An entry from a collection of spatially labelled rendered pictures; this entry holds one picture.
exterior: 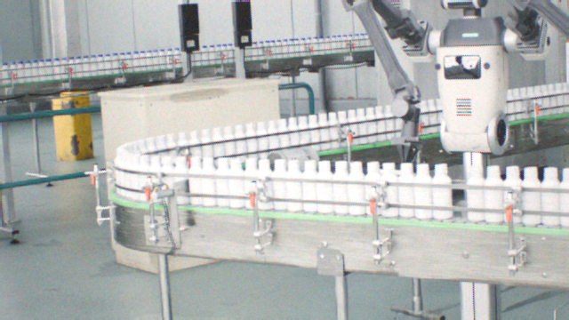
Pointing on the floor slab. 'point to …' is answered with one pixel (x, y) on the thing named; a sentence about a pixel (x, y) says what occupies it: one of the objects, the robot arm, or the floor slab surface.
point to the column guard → (73, 129)
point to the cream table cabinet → (245, 109)
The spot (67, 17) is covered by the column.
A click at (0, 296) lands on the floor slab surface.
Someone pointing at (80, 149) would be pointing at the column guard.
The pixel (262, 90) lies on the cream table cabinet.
